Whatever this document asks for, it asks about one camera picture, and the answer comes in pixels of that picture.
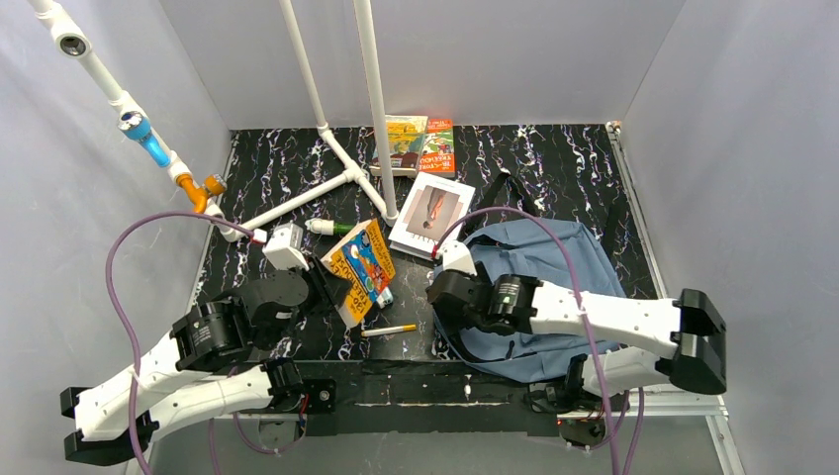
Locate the blue student backpack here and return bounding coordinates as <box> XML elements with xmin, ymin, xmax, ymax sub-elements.
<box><xmin>440</xmin><ymin>219</ymin><xmax>625</xmax><ymax>383</ymax></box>

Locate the yellow illustrated book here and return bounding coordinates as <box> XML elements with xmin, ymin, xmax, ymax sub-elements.
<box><xmin>385</xmin><ymin>115</ymin><xmax>428</xmax><ymax>179</ymax></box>

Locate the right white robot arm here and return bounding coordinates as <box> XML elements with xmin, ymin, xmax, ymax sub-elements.
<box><xmin>426</xmin><ymin>270</ymin><xmax>727</xmax><ymax>398</ymax></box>

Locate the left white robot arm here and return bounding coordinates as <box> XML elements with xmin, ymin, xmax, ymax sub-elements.
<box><xmin>60</xmin><ymin>260</ymin><xmax>352</xmax><ymax>466</ymax></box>

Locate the white yellow marker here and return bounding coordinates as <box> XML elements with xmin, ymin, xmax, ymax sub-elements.
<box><xmin>361</xmin><ymin>324</ymin><xmax>418</xmax><ymax>338</ymax></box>

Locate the white blue stapler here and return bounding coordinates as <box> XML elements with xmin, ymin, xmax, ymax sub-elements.
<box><xmin>376</xmin><ymin>287</ymin><xmax>394</xmax><ymax>309</ymax></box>

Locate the green white pipe fitting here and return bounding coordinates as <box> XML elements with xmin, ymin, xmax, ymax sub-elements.
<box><xmin>305</xmin><ymin>218</ymin><xmax>363</xmax><ymax>237</ymax></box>

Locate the white art book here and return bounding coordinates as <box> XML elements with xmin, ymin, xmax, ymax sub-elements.
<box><xmin>389</xmin><ymin>172</ymin><xmax>475</xmax><ymax>260</ymax></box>

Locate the orange pipe valve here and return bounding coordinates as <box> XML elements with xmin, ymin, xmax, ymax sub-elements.
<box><xmin>174</xmin><ymin>173</ymin><xmax>227</xmax><ymax>218</ymax></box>

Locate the orange green treehouse book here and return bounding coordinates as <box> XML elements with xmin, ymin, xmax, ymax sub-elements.
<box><xmin>418</xmin><ymin>119</ymin><xmax>456</xmax><ymax>178</ymax></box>

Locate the blue pipe valve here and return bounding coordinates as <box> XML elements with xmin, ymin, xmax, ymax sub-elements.
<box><xmin>117</xmin><ymin>111</ymin><xmax>171</xmax><ymax>168</ymax></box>

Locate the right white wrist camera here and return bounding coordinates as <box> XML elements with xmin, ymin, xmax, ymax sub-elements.
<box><xmin>434</xmin><ymin>238</ymin><xmax>477</xmax><ymax>276</ymax></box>

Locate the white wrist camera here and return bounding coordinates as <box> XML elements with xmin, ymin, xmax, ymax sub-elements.
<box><xmin>251</xmin><ymin>223</ymin><xmax>310</xmax><ymax>271</ymax></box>
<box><xmin>434</xmin><ymin>238</ymin><xmax>477</xmax><ymax>276</ymax></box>

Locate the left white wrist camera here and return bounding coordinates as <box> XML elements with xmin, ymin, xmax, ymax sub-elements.
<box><xmin>251</xmin><ymin>223</ymin><xmax>310</xmax><ymax>271</ymax></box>

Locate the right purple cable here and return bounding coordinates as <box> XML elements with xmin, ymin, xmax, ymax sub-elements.
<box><xmin>428</xmin><ymin>206</ymin><xmax>647</xmax><ymax>475</ymax></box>

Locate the purple cable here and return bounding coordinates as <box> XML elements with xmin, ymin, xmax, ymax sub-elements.
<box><xmin>428</xmin><ymin>206</ymin><xmax>647</xmax><ymax>475</ymax></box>
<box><xmin>104</xmin><ymin>211</ymin><xmax>310</xmax><ymax>475</ymax></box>

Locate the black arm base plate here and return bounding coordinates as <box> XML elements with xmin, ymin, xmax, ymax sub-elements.
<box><xmin>235</xmin><ymin>356</ymin><xmax>630</xmax><ymax>439</ymax></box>

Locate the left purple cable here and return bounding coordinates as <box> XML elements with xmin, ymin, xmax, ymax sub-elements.
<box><xmin>104</xmin><ymin>211</ymin><xmax>310</xmax><ymax>475</ymax></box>

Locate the aluminium rail frame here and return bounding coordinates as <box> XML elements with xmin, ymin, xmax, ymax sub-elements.
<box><xmin>145</xmin><ymin>385</ymin><xmax>739</xmax><ymax>474</ymax></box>

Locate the white PVC pipe frame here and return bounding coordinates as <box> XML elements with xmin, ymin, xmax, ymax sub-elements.
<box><xmin>26</xmin><ymin>0</ymin><xmax>403</xmax><ymax>243</ymax></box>

